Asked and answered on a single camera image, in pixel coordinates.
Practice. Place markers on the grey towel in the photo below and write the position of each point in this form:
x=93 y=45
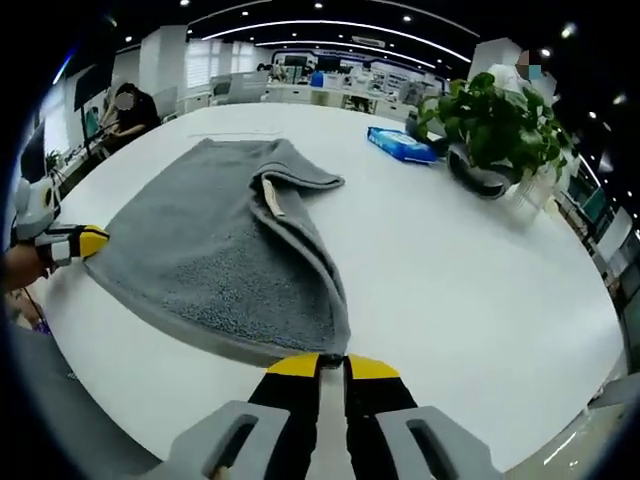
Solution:
x=200 y=250

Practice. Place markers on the large black screen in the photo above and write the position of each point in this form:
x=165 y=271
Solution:
x=87 y=87

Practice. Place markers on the clear glass vase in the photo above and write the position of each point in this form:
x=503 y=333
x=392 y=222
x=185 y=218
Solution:
x=527 y=195

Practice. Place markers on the green potted plant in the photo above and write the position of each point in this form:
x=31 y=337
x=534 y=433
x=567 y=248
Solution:
x=495 y=120

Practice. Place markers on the patterned blue cloth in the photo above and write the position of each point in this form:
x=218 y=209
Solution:
x=25 y=312

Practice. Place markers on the black rounded headset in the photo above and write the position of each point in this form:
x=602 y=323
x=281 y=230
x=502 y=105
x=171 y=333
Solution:
x=480 y=180

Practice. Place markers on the person's left hand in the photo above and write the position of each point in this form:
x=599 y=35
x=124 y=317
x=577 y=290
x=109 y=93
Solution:
x=22 y=270

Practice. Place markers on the blue wipes packet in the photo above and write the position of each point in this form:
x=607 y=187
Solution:
x=400 y=144

